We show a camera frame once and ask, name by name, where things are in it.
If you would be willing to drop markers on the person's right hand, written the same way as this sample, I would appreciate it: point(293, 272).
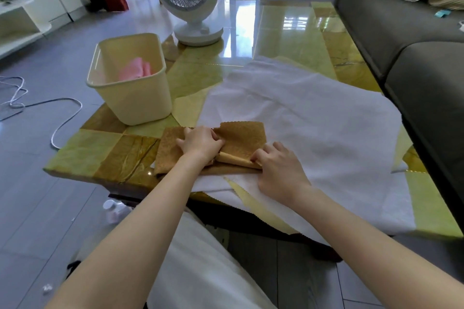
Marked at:
point(282, 174)

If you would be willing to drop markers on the person's left hand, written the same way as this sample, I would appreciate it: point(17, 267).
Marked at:
point(198, 144)

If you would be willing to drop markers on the person's left thumb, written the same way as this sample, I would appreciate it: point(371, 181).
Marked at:
point(218, 139)

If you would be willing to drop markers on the person's right thumb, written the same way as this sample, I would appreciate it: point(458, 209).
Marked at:
point(258, 158)

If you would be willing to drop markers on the brown patterned cloth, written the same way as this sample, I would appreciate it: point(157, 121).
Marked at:
point(241, 138)

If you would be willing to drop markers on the person's right forearm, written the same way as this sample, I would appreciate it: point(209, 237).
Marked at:
point(366, 247)

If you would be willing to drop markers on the person's left forearm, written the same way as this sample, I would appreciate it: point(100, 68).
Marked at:
point(145, 236)

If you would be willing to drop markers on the yellow cloth with zigzag edge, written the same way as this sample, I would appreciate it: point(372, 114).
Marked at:
point(259, 207)

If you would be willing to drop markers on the large white cloth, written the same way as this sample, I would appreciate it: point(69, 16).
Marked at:
point(304, 120)

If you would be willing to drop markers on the cream plastic bin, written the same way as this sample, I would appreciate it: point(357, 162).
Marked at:
point(134, 98)

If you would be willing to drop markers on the pink cloth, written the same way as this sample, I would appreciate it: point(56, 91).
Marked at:
point(135, 68)

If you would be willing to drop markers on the person's white skirt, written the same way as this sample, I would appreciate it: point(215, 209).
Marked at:
point(203, 269)

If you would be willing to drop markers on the white plastic bottle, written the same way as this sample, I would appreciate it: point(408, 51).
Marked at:
point(115, 211)

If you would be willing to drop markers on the grey sofa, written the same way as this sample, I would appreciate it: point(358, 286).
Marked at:
point(409, 44)

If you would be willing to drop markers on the crumpled white paper scrap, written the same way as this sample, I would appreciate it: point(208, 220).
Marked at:
point(47, 289)

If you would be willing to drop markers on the white low shelf unit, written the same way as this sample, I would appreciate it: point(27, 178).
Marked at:
point(18, 26)

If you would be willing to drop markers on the small teal packet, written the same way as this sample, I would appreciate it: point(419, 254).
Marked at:
point(443, 13)

